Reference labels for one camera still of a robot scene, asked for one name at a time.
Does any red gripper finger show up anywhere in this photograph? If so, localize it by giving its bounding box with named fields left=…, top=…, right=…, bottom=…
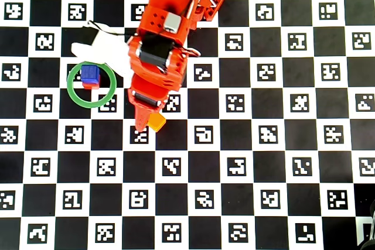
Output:
left=134, top=104, right=154, bottom=132

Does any red gripper body black motor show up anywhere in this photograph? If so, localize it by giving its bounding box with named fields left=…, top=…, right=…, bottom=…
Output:
left=128, top=73, right=183, bottom=113

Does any orange cube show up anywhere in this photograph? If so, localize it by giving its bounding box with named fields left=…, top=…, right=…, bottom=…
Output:
left=146, top=112, right=167, bottom=133

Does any red cube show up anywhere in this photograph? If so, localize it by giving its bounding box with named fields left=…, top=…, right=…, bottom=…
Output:
left=82, top=76, right=101, bottom=90

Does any blue cube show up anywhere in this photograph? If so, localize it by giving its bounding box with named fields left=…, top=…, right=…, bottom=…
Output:
left=80, top=64, right=101, bottom=84

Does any black white marker checkerboard mat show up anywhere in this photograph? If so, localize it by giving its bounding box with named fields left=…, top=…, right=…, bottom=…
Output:
left=0, top=0, right=375, bottom=250

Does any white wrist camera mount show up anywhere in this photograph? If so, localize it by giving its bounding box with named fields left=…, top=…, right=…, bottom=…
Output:
left=71, top=20, right=135, bottom=78

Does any thin black camera cable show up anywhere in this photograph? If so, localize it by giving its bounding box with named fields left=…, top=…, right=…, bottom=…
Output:
left=87, top=20, right=138, bottom=37

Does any green ring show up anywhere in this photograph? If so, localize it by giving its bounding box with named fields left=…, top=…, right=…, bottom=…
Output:
left=66, top=61, right=117, bottom=108

